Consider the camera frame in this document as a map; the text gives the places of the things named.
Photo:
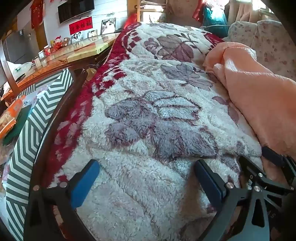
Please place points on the floral fleece blanket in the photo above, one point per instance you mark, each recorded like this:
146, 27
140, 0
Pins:
150, 92

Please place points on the small white jar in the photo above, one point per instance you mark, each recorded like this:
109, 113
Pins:
37, 62

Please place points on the small photo frame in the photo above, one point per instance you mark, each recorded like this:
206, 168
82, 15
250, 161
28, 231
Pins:
92, 33

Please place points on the peach blanket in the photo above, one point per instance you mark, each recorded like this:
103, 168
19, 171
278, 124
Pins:
254, 92

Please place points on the red hanging decoration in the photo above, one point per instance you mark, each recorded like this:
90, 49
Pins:
37, 14

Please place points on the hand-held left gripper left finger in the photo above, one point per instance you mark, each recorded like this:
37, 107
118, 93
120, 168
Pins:
85, 183

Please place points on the wall television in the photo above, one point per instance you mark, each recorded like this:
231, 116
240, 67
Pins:
76, 9

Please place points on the white plastic bag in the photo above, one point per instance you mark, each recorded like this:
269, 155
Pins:
19, 69

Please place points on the wooden shelf rack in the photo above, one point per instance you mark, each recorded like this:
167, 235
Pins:
138, 11

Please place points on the wooden chair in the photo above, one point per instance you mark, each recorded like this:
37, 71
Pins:
9, 74

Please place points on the large photo frame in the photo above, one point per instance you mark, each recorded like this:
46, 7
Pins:
108, 26

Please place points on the brown teddy bear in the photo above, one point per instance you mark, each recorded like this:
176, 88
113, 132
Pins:
66, 41

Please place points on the red wall banner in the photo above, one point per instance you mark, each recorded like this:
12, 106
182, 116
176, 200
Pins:
81, 26

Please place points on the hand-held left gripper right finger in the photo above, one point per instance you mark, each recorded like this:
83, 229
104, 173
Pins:
208, 180

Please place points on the teal cloth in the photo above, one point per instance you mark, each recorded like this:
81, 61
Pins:
215, 20

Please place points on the green white striped box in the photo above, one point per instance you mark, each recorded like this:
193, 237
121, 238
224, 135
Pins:
30, 139

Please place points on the red plush doll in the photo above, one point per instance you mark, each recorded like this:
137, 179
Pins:
57, 44

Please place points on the red gift box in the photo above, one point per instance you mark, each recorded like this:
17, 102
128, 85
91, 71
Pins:
47, 51

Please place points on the marble top wooden table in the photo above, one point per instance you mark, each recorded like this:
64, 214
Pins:
76, 52

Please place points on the beige floral curtain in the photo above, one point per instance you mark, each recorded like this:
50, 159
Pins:
182, 10

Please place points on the dark green sheet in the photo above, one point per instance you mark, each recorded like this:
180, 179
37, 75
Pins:
16, 126

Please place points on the red hanging cloth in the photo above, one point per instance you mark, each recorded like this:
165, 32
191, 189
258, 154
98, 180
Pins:
197, 11

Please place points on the couple photo frame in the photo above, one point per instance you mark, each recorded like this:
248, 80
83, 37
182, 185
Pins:
77, 37

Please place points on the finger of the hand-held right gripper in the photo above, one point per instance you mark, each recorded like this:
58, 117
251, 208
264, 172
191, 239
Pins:
251, 169
272, 155

